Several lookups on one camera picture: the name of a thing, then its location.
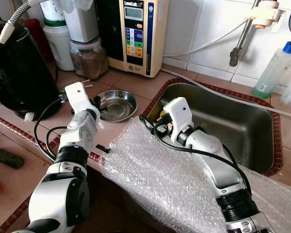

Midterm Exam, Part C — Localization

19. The stainless steel bowl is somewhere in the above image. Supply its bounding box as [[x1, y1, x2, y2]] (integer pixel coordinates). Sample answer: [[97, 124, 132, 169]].
[[96, 90, 138, 123]]

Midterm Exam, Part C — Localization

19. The clear jar of brown powder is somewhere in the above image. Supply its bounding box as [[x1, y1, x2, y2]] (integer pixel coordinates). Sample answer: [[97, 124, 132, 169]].
[[69, 38, 110, 80]]

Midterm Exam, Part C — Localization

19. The clear bubble wrap sheet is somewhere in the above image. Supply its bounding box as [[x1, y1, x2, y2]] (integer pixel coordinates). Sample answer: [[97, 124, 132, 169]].
[[103, 116, 291, 233]]

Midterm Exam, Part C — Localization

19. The white container with green lid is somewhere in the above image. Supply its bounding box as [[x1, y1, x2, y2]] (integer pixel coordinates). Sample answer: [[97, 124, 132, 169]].
[[43, 18, 76, 71]]

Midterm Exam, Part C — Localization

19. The large steel sink basin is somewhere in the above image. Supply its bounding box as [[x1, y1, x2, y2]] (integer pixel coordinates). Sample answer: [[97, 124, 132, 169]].
[[153, 83, 277, 175]]

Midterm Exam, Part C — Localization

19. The black electric kettle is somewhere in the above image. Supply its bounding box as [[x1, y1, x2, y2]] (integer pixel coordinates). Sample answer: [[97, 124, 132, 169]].
[[0, 27, 61, 122]]

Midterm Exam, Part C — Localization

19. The white plastic canister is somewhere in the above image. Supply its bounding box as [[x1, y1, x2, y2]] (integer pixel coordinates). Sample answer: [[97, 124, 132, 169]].
[[61, 0, 100, 43]]

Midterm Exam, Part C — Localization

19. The beige water ionizer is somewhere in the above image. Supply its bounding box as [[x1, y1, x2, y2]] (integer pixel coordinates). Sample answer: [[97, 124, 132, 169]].
[[96, 0, 170, 78]]

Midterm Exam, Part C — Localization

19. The red container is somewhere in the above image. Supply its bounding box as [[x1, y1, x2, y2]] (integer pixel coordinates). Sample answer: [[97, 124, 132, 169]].
[[24, 18, 47, 49]]

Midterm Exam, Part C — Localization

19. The dark green cylinder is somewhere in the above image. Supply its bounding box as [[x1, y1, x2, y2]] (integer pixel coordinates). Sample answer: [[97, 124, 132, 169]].
[[0, 145, 25, 169]]

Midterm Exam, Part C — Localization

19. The white labelled bottle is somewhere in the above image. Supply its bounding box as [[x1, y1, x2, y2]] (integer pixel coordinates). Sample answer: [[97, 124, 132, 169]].
[[39, 0, 66, 21]]

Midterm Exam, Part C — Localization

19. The clear green dish soap bottle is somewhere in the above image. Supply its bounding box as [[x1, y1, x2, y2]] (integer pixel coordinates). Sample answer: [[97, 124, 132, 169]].
[[252, 40, 291, 99]]

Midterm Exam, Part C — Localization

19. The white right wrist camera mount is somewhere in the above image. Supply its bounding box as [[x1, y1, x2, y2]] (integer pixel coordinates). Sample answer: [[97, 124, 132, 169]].
[[163, 97, 193, 144]]

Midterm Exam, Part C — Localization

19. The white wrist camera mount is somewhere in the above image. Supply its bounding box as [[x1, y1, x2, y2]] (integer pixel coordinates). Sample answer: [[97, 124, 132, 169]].
[[163, 97, 193, 144], [64, 82, 97, 117]]

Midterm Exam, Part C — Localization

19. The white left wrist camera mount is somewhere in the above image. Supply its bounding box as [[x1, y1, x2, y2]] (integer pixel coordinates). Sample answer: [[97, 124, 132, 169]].
[[64, 82, 97, 117]]

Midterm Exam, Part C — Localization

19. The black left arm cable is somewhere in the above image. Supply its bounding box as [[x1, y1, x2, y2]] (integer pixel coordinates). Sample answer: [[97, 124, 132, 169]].
[[34, 97, 68, 161]]

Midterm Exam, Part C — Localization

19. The white ionizer hose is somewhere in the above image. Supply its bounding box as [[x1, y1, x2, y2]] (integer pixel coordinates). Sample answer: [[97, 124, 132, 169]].
[[162, 19, 255, 58]]

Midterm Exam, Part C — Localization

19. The grey wall faucet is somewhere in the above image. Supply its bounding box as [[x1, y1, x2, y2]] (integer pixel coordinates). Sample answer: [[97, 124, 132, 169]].
[[229, 0, 284, 67]]

